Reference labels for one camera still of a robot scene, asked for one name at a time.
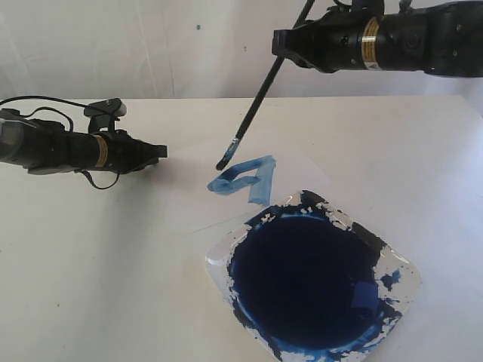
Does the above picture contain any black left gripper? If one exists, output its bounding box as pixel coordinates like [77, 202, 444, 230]
[98, 130, 168, 174]

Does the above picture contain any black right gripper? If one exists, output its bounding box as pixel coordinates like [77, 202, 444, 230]
[271, 5, 381, 73]

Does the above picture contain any white paper sheet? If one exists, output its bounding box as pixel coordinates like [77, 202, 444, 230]
[150, 130, 330, 235]

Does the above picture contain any black paintbrush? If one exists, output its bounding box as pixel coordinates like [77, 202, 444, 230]
[215, 0, 316, 170]

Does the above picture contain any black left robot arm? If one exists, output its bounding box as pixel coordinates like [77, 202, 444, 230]
[1, 109, 168, 175]

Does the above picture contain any white backdrop cloth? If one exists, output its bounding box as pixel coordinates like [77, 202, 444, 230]
[0, 0, 483, 101]

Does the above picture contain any white square paint dish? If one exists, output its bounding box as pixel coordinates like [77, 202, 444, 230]
[206, 190, 422, 361]

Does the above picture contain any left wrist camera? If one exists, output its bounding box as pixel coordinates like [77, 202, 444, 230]
[84, 98, 127, 133]

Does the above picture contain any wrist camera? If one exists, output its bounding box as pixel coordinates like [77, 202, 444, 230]
[84, 98, 127, 133]
[334, 0, 385, 14]

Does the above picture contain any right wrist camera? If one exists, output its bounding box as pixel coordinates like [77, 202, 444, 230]
[334, 0, 385, 14]

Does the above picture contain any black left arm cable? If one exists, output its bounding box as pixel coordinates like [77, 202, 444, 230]
[0, 96, 122, 190]

